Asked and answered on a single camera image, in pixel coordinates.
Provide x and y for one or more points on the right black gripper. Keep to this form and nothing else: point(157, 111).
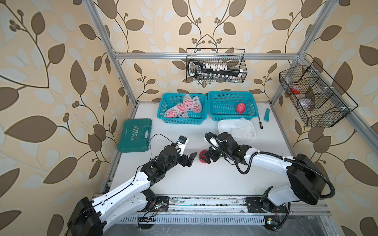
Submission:
point(211, 151)

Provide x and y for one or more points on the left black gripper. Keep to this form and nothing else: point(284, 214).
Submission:
point(183, 162)

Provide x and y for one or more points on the white foam net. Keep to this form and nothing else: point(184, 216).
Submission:
point(242, 134)
point(244, 124)

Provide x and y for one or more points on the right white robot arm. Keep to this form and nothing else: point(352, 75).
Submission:
point(304, 182)

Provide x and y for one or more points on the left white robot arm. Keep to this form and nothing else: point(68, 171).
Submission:
point(94, 217)

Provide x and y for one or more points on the white plastic tub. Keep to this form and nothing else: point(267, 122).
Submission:
point(228, 125)

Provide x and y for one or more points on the right teal plastic basket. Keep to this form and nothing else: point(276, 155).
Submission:
point(222, 105)

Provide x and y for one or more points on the teal plastic basket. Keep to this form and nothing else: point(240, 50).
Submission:
point(170, 100)
point(222, 105)

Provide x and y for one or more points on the left teal plastic basket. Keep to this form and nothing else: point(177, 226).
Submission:
point(170, 100)

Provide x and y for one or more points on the green plastic tool case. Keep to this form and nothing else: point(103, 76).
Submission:
point(135, 136)

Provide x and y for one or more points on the row of glass vials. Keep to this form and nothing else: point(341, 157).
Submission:
point(220, 78)

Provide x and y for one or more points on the black white tool set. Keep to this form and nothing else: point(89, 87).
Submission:
point(195, 68)

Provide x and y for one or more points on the red tape roll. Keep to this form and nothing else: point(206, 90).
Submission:
point(296, 89)

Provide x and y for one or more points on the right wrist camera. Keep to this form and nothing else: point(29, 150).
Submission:
point(211, 140)

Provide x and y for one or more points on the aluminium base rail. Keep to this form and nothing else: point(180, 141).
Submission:
point(234, 205)

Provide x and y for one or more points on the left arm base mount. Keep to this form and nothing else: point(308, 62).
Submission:
point(160, 202)

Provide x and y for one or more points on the black handled screwdriver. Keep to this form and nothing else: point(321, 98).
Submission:
point(260, 123)

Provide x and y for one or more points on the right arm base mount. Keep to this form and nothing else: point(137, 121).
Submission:
point(257, 205)

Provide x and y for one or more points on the back black wire basket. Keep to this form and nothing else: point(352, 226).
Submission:
point(234, 58)

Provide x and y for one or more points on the side black wire basket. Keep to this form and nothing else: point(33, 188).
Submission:
point(324, 101)

